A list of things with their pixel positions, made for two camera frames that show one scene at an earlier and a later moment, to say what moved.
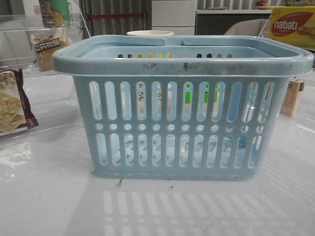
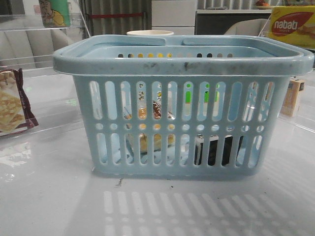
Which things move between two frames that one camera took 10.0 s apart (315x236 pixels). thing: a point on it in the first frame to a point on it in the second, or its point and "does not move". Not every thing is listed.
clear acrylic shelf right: x=294 y=23 does not move
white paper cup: x=150 y=33 does not move
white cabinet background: x=177 y=16 does not move
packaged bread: x=45 y=42 to x=157 y=141
